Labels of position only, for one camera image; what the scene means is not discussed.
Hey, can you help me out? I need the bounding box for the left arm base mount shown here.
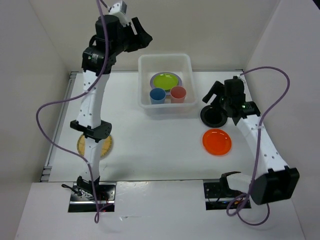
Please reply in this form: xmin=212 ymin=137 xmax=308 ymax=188
xmin=61 ymin=182 xmax=117 ymax=213

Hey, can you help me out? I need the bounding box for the purple plastic plate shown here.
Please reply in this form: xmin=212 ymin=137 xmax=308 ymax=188
xmin=149 ymin=71 xmax=182 ymax=96

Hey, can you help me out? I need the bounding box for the green plastic plate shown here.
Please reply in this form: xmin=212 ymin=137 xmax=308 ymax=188
xmin=152 ymin=73 xmax=179 ymax=91

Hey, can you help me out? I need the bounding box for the pink plastic cup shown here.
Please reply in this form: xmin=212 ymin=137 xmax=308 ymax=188
xmin=170 ymin=86 xmax=187 ymax=104

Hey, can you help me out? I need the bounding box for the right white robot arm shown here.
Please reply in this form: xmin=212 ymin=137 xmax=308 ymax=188
xmin=200 ymin=76 xmax=300 ymax=205

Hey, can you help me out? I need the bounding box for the orange plastic plate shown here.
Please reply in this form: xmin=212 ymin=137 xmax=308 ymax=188
xmin=202 ymin=128 xmax=232 ymax=156

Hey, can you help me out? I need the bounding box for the black plastic plate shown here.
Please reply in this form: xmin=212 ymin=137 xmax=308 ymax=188
xmin=200 ymin=105 xmax=228 ymax=128

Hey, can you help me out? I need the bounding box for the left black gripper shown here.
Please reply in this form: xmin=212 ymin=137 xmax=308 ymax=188
xmin=112 ymin=17 xmax=154 ymax=56

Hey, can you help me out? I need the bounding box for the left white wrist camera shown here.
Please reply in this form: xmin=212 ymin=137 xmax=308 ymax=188
xmin=108 ymin=0 xmax=130 ymax=27

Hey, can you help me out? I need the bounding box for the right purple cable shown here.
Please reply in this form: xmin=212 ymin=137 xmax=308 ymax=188
xmin=226 ymin=66 xmax=291 ymax=226

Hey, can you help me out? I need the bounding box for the round bamboo tray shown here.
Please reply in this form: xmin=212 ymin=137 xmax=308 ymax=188
xmin=76 ymin=134 xmax=113 ymax=159

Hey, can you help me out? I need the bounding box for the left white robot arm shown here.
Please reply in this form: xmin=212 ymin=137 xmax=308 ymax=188
xmin=70 ymin=14 xmax=153 ymax=200

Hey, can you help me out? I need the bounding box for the clear plastic bin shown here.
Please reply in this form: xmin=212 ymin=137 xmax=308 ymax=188
xmin=138 ymin=53 xmax=198 ymax=116

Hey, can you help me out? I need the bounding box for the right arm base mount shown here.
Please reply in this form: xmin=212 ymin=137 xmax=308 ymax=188
xmin=203 ymin=179 xmax=242 ymax=211

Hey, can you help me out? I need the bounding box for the blue plastic cup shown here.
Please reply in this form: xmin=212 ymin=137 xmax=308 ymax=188
xmin=149 ymin=88 xmax=167 ymax=105

